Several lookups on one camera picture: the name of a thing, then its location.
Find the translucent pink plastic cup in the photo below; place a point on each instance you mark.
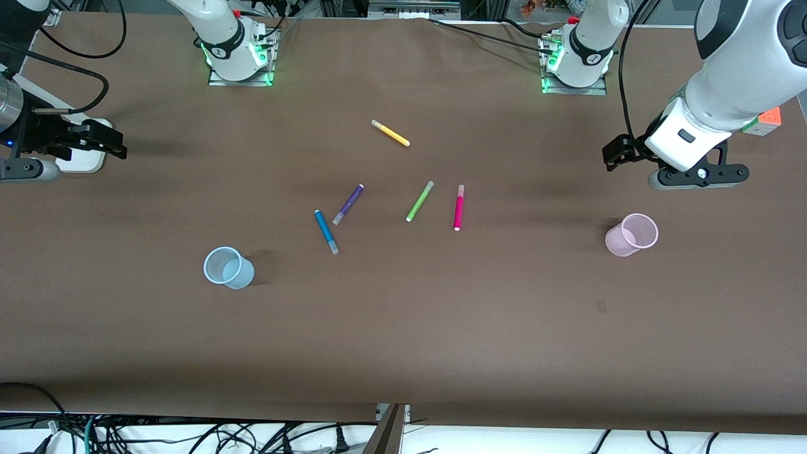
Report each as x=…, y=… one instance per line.
x=618, y=243

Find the grey metal device box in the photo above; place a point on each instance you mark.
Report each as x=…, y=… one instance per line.
x=413, y=7

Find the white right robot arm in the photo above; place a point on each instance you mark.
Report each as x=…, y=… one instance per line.
x=220, y=25

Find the aluminium frame profile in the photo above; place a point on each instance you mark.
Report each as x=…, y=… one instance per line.
x=53, y=17

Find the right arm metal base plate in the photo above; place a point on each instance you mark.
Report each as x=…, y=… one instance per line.
x=243, y=82

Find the green marker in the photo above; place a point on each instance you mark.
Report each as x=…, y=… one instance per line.
x=419, y=202

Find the black power plug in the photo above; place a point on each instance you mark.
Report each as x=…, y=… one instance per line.
x=341, y=441

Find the translucent blue plastic cup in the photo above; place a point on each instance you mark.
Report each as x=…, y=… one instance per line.
x=243, y=277

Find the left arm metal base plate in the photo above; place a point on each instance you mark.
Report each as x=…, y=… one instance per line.
x=586, y=91

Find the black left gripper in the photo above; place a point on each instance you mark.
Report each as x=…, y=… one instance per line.
x=620, y=151

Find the colourful puzzle cube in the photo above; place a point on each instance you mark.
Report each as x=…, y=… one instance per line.
x=766, y=123

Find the purple marker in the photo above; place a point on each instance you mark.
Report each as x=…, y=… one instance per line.
x=348, y=203

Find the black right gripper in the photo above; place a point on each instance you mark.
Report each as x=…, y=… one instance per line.
x=45, y=133

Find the small orange toy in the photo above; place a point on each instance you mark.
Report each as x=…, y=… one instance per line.
x=529, y=7

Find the yellow marker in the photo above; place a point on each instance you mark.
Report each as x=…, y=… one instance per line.
x=391, y=133

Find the blue marker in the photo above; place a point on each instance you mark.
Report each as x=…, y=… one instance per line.
x=325, y=230

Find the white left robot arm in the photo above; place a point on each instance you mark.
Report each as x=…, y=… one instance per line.
x=744, y=69

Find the brown table support beam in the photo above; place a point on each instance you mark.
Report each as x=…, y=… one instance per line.
x=386, y=435

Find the white rounded flat device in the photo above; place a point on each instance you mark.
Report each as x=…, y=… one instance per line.
x=85, y=162

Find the pink marker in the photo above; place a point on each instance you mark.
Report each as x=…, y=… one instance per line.
x=459, y=211

